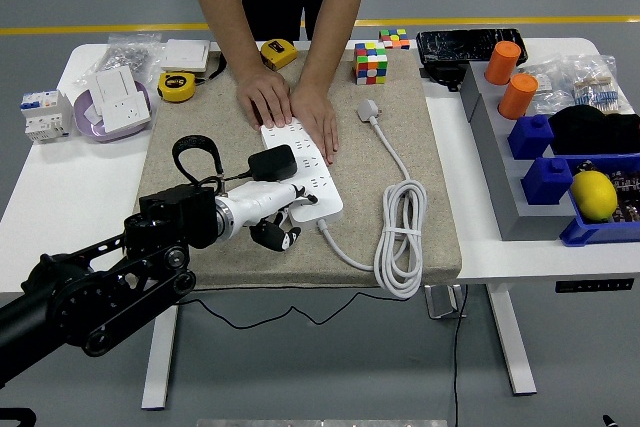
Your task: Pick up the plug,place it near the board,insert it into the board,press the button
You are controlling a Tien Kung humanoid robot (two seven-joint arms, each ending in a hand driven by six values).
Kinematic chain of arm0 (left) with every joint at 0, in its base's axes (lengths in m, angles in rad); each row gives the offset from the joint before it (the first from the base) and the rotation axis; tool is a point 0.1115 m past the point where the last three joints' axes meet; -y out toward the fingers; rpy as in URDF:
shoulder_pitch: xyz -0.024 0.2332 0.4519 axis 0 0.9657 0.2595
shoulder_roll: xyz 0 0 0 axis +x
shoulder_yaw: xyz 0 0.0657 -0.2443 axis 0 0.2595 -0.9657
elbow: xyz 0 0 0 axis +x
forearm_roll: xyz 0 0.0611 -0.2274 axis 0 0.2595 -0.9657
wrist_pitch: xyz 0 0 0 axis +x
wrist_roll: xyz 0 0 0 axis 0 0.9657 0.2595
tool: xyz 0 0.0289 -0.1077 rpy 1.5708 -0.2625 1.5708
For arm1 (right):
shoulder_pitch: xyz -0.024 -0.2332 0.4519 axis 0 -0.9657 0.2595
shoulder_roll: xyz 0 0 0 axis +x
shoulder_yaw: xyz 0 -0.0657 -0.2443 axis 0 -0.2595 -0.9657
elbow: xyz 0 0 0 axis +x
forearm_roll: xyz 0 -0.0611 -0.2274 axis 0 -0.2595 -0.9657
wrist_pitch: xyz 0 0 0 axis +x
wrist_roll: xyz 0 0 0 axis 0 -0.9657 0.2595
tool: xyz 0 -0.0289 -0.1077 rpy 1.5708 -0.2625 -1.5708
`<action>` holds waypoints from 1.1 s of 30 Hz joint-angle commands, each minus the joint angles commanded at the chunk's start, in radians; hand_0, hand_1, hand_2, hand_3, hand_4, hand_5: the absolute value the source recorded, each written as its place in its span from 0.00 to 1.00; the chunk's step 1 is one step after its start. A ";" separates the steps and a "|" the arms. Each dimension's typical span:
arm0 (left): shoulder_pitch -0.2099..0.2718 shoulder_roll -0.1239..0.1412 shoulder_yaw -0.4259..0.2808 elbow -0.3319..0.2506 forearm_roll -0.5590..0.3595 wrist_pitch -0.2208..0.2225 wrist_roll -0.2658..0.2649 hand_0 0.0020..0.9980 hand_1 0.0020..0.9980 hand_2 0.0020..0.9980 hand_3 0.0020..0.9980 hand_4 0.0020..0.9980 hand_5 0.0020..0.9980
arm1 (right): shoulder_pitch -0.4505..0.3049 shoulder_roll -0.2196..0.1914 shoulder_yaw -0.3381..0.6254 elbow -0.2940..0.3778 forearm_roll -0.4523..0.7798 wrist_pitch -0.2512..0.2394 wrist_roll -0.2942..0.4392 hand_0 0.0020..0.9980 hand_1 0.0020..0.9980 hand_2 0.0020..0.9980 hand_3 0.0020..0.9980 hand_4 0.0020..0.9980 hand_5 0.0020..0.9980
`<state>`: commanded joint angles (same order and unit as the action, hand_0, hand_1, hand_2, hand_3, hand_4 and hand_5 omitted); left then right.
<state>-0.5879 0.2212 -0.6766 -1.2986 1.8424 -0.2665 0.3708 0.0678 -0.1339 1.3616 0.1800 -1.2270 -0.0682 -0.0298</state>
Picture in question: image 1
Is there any person's right hand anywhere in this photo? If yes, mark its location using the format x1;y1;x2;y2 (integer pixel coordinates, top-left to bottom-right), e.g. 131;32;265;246
235;66;293;129

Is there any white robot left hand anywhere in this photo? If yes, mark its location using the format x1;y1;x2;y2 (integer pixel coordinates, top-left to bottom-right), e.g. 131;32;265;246
227;180;320;252

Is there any person's left hand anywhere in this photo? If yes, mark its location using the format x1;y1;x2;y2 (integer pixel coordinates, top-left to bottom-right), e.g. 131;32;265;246
289;80;340;164

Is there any black plug adapter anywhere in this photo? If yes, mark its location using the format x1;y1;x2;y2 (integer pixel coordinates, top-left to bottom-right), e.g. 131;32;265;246
247;144;299;182

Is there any white power strip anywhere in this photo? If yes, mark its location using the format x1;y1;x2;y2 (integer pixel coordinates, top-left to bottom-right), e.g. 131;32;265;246
259;119;345;224

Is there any thin black adapter cord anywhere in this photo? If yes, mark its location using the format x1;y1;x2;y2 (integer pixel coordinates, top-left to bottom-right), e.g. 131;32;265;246
179;171;426;331

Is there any white power strip plug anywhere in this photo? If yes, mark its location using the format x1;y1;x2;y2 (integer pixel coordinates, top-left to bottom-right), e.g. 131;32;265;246
356;99;384;124

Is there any dark circuit board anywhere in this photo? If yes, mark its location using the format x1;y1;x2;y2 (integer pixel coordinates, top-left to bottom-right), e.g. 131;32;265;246
575;159;640;226

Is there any squarish yellow tape measure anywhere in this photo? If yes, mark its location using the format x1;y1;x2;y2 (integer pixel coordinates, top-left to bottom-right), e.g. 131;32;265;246
259;38;299;70

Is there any grey-brown mat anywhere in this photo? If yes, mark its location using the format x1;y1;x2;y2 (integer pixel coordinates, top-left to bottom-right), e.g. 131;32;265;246
137;44;462;293

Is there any large colourful puzzle cube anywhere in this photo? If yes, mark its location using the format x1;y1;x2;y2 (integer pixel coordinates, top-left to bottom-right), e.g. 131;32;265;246
353;41;390;86

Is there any round yellow tape measure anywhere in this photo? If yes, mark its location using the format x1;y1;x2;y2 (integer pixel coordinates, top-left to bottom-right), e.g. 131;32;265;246
157;70;198;103

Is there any small colourful puzzle cube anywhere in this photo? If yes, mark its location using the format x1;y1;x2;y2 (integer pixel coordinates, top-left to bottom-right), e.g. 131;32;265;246
378;28;412;51

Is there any white table leg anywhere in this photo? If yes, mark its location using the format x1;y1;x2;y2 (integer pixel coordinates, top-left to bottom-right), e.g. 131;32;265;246
486;282;538;396
140;304;180;411

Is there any black power brick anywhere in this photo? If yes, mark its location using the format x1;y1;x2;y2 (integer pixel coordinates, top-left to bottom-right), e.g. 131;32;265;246
420;62;465;93

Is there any black table control panel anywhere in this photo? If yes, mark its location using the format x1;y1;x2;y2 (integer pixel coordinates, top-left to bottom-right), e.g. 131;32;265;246
554;277;636;294

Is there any clear bag of screws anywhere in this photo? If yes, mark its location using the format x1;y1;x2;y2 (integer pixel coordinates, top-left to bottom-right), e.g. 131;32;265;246
75;32;167;88

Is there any black plastic tray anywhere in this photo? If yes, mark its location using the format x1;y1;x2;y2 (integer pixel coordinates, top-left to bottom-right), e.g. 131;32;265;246
415;27;531;68

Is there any small white plastic piece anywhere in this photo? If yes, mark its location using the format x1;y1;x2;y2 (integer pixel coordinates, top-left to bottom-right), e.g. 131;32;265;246
83;103;105;128

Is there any purple bowl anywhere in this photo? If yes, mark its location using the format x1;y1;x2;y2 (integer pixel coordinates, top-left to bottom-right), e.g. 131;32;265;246
73;80;154;144

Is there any blue plastic bin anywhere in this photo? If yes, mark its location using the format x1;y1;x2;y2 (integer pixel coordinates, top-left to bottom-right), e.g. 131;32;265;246
559;152;640;248

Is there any orange cylinder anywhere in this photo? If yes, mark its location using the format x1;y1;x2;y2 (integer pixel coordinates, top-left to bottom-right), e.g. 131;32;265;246
483;40;524;86
497;72;540;121

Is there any grey stepped block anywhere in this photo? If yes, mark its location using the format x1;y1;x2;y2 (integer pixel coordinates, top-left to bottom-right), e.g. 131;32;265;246
459;60;577;242

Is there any blue block with knob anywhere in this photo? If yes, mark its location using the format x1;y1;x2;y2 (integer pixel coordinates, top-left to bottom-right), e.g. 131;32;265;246
520;156;575;206
507;114;556;161

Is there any white circuit breaker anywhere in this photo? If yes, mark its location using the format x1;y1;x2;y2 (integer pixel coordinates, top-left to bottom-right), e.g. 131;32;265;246
19;89;75;146

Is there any yellow lemon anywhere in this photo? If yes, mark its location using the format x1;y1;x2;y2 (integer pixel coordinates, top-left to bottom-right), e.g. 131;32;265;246
569;170;620;222

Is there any clear bag of small parts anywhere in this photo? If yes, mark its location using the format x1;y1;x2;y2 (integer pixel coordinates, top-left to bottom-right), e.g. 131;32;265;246
520;60;575;117

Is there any black cloth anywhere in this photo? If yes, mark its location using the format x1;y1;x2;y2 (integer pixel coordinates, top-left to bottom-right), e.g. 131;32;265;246
548;104;640;157

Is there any clear bag of resistors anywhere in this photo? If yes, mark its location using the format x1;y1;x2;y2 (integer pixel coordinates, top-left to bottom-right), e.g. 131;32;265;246
568;52;635;116

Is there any black wrist strap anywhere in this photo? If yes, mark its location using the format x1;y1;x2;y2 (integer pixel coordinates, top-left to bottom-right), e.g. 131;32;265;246
203;50;230;82

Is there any white wall switch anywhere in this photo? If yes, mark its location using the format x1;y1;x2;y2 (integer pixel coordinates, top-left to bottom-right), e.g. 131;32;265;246
159;38;212;74

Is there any white wall socket panel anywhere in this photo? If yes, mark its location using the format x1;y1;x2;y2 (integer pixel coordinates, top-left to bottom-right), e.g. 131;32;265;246
97;92;154;134

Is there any white power strip cord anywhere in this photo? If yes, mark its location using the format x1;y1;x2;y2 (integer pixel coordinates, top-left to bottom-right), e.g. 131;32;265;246
317;119;429;299

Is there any white switch panel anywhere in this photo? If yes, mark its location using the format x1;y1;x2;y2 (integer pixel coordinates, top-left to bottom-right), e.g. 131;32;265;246
89;64;140;107

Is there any black hanging cable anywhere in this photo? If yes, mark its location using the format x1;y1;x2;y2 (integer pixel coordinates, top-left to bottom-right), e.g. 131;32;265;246
451;284;470;427

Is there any silver bracket under table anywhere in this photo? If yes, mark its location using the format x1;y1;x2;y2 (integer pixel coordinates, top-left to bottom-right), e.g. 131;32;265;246
424;284;468;321

